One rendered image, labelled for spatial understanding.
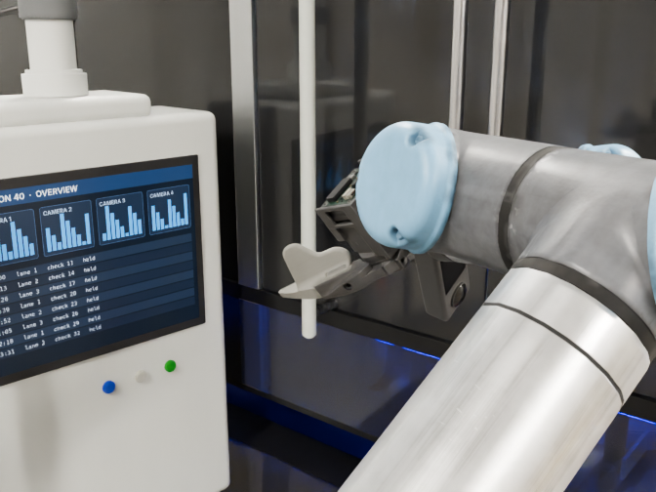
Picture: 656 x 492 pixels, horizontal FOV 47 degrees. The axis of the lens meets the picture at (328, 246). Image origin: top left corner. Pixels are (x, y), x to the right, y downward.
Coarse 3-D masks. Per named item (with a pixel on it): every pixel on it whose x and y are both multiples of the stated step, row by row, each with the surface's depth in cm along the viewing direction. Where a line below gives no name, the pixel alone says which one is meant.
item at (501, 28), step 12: (504, 0) 95; (504, 12) 95; (504, 24) 95; (504, 36) 96; (492, 48) 97; (504, 48) 96; (492, 60) 97; (504, 60) 97; (492, 72) 98; (504, 72) 97; (492, 84) 98; (504, 84) 98; (492, 96) 98; (504, 96) 98; (492, 108) 99; (504, 108) 99; (492, 120) 99; (492, 132) 99
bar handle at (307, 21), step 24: (312, 0) 113; (312, 24) 114; (312, 48) 115; (312, 72) 116; (312, 96) 117; (312, 120) 118; (312, 144) 119; (312, 168) 120; (312, 192) 121; (312, 216) 122; (312, 240) 123; (312, 312) 127; (312, 336) 128
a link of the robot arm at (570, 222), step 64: (512, 192) 38; (576, 192) 35; (640, 192) 33; (512, 256) 38; (576, 256) 32; (640, 256) 32; (512, 320) 32; (576, 320) 31; (640, 320) 32; (448, 384) 32; (512, 384) 30; (576, 384) 30; (384, 448) 32; (448, 448) 30; (512, 448) 30; (576, 448) 31
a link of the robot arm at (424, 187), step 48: (384, 144) 43; (432, 144) 41; (480, 144) 42; (528, 144) 40; (384, 192) 43; (432, 192) 40; (480, 192) 39; (384, 240) 43; (432, 240) 42; (480, 240) 40
